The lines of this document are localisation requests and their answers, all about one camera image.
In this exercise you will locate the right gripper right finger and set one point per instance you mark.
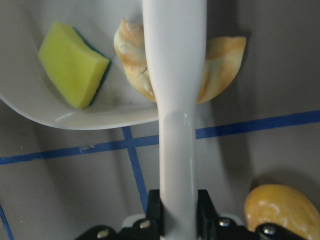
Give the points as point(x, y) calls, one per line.
point(212, 226)

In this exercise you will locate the beige plastic dustpan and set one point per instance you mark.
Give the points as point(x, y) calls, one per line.
point(24, 84)

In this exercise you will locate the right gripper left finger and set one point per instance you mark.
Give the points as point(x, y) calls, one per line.
point(149, 227)

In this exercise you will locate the beige hand brush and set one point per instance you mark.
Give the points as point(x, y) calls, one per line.
point(175, 34)

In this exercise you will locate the croissant piece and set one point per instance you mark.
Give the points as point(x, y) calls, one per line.
point(223, 60)

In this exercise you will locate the yellow sponge piece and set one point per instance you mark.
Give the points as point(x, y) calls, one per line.
point(75, 69)

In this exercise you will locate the golden bread roll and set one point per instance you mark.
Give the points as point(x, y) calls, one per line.
point(284, 206)

